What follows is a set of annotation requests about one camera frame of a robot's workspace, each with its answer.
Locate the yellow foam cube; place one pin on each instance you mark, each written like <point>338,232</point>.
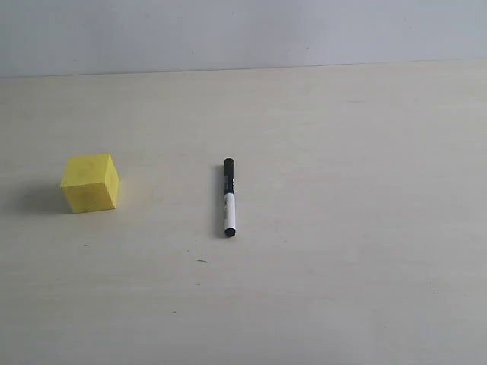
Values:
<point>90,183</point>

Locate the black and white marker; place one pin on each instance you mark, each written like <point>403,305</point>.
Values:
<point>229,199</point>

